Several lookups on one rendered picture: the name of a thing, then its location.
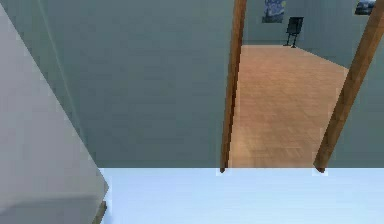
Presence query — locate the black chair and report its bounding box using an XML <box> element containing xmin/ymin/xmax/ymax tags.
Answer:
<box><xmin>283</xmin><ymin>16</ymin><xmax>305</xmax><ymax>49</ymax></box>

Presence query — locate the grey cupboard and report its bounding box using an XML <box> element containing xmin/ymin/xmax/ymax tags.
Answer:
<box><xmin>0</xmin><ymin>3</ymin><xmax>110</xmax><ymax>224</ymax></box>

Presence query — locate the brown wooden door frame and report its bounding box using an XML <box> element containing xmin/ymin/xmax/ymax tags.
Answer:
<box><xmin>219</xmin><ymin>0</ymin><xmax>384</xmax><ymax>174</ymax></box>

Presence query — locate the blue framed wall picture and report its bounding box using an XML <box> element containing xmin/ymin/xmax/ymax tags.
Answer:
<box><xmin>261</xmin><ymin>0</ymin><xmax>287</xmax><ymax>24</ymax></box>

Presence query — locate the dark framed wall picture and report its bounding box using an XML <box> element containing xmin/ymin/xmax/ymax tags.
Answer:
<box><xmin>354</xmin><ymin>0</ymin><xmax>377</xmax><ymax>16</ymax></box>

